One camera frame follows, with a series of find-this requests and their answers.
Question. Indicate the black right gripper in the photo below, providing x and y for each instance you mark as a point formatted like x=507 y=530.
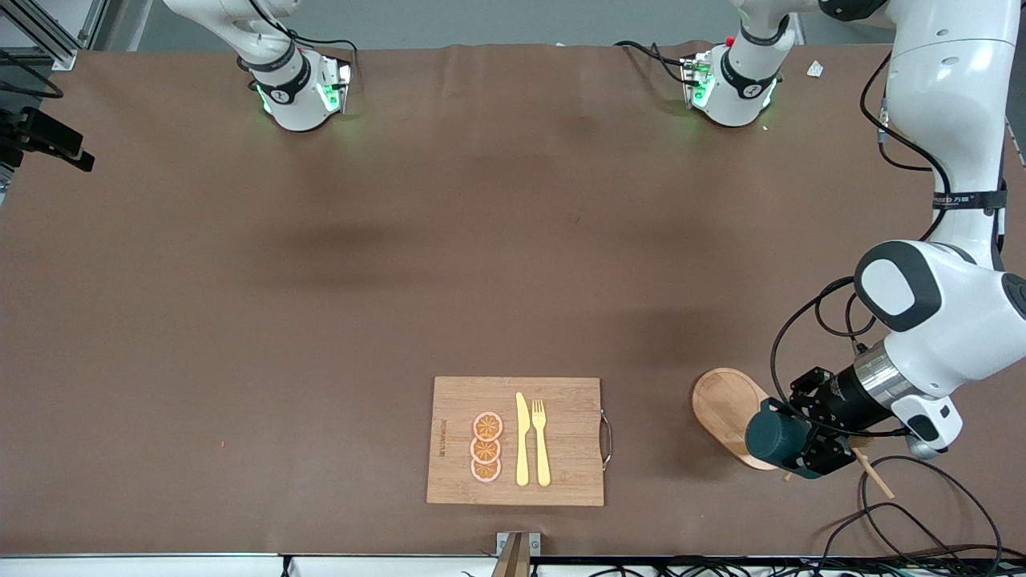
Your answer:
x=8 y=136

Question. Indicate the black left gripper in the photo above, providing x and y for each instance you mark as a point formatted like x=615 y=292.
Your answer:
x=834 y=403

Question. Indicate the dark green ribbed cup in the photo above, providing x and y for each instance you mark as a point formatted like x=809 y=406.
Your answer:
x=771 y=439

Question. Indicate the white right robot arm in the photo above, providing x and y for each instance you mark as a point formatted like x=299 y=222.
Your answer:
x=292 y=100

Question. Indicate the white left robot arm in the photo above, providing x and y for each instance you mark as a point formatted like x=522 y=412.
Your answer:
x=950 y=104

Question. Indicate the wooden mug tree rack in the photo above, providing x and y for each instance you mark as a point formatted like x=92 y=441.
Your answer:
x=725 y=409

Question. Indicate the wooden cutting board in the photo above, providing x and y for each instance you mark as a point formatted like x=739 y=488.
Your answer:
x=569 y=441

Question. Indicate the yellow plastic fork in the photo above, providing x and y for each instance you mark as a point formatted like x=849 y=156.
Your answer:
x=542 y=449

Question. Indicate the yellow plastic knife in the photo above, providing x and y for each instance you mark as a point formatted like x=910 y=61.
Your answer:
x=523 y=441

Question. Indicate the orange slice toy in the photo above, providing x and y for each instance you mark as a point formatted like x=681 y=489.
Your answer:
x=485 y=450
x=487 y=426

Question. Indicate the brown table cover sheet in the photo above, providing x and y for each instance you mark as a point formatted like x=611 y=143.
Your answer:
x=513 y=240

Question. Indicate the white paper scrap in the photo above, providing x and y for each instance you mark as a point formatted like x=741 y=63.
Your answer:
x=815 y=69

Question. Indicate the aluminium frame profile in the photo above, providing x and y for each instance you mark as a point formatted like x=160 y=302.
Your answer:
x=48 y=40

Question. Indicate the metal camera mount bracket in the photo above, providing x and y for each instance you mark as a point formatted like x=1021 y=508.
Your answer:
x=517 y=553

